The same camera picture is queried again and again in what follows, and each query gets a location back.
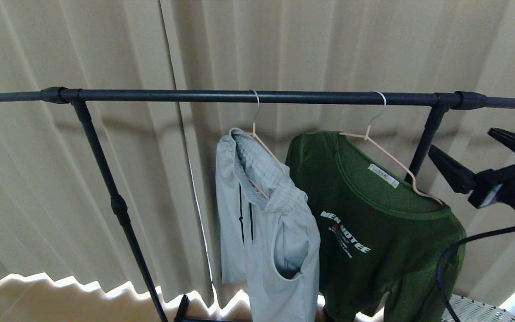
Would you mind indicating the pink clothes hanger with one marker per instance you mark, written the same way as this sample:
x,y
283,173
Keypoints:
x,y
391,157
255,127

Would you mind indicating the green printed garment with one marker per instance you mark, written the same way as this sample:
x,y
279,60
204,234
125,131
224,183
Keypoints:
x,y
373,268

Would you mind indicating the pale grey shorts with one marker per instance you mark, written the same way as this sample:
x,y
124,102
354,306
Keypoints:
x,y
275,268

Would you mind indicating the white laundry basket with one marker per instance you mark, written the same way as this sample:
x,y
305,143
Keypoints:
x,y
476,311

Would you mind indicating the black clothes rack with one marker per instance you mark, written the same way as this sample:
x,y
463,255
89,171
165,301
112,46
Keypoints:
x,y
150,95

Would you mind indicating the beige curtain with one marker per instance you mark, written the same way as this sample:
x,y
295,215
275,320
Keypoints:
x,y
83,179

